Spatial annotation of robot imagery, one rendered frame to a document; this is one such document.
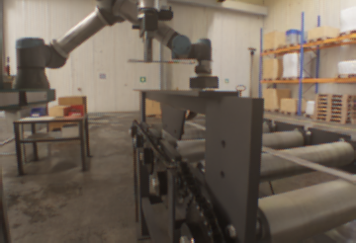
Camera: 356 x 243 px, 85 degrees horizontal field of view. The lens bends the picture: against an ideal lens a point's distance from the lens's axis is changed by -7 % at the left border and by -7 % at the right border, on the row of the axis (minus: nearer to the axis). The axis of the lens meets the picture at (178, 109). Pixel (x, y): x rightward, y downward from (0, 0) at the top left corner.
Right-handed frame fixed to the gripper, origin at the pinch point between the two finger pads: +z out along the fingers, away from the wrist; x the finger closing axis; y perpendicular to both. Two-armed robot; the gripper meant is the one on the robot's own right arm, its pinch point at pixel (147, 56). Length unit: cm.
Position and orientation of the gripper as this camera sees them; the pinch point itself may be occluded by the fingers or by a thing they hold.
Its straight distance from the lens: 78.3
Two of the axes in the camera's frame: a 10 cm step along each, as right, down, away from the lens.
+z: 0.0, 9.9, 1.0
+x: 3.1, 1.0, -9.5
